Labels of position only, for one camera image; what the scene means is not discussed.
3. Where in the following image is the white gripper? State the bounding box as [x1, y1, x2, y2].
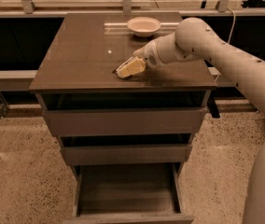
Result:
[118, 40, 164, 78]

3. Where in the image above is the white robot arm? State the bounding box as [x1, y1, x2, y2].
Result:
[115, 18, 265, 224]

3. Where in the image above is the grey top drawer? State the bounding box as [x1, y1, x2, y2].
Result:
[36, 91, 210, 137]

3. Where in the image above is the grey drawer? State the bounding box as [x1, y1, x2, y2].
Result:
[63, 163, 194, 224]
[36, 91, 210, 137]
[61, 133, 192, 166]

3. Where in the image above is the grey drawer cabinet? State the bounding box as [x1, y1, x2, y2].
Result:
[28, 11, 218, 182]

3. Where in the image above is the grey middle drawer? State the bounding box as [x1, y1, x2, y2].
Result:
[61, 133, 192, 166]

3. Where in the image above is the grey bottom drawer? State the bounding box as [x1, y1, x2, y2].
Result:
[63, 163, 194, 224]

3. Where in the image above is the white bowl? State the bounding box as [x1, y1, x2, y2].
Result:
[127, 17, 161, 37]

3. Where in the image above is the grey metal railing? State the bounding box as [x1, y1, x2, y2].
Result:
[0, 0, 265, 92]

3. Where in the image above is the white cable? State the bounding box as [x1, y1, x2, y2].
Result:
[227, 7, 237, 45]

